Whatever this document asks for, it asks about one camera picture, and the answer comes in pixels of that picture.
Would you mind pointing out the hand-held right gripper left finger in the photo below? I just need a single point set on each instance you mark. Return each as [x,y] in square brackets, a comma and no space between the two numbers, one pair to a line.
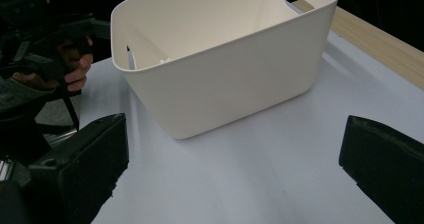
[83,170]

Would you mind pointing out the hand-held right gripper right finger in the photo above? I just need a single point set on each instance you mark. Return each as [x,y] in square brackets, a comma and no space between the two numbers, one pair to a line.
[390,164]

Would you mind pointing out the white plastic storage bin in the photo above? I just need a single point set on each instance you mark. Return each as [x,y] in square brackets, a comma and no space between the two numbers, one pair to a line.
[216,84]

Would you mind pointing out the white table mat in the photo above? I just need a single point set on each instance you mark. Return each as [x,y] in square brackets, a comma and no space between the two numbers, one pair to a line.
[250,184]

